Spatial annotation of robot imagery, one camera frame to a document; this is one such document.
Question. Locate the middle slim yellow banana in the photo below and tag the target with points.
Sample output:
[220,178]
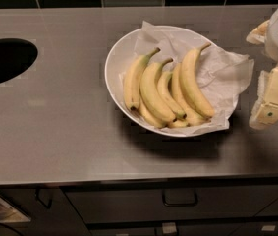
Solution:
[164,92]

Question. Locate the white crumpled paper liner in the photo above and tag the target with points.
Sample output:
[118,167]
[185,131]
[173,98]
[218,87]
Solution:
[220,72]

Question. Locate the white oval bowl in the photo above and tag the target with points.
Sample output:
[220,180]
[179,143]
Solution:
[119,59]

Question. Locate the black drawer handle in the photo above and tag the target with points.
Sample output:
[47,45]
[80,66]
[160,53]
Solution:
[179,198]

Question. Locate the black round sink hole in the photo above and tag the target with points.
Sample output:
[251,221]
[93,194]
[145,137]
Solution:
[16,55]

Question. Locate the lower dark drawer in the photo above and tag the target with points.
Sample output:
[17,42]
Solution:
[229,229]

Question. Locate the black cabinet door handle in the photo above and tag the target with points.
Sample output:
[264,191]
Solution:
[44,197]

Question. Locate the dark drawer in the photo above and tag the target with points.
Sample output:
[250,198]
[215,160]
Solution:
[229,229]
[146,205]

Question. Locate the small banana underneath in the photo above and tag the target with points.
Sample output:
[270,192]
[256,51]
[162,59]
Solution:
[156,122]

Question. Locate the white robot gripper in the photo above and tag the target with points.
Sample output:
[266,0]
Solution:
[265,114]

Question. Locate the dark cabinet door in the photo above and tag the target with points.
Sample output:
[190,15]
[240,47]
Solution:
[60,220]

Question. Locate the dark drawer front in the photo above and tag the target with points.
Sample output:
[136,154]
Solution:
[146,205]

